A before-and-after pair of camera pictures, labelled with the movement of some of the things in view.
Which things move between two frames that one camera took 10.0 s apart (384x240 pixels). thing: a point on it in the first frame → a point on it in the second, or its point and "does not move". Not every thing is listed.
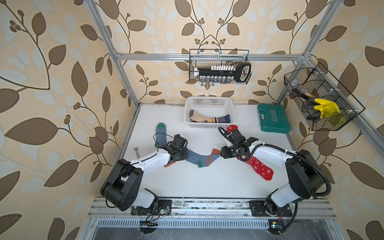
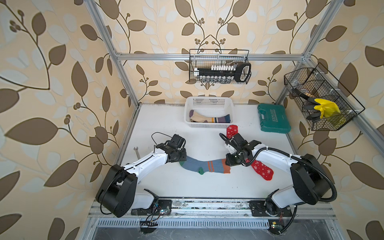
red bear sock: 264,172 does not move
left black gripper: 185,153 does not move
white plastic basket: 209,112 does not move
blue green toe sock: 202,160 → 226,169
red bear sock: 231,127 does not move
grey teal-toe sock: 161,138 → 202,166
